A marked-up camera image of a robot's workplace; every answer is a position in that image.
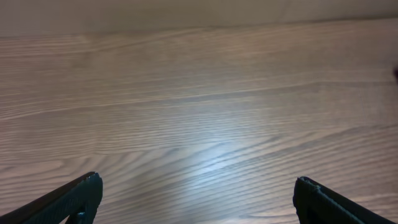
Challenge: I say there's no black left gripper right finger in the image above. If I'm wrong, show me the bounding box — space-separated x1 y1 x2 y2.
293 176 394 224

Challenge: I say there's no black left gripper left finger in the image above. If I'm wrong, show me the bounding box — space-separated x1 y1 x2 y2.
1 172 103 224

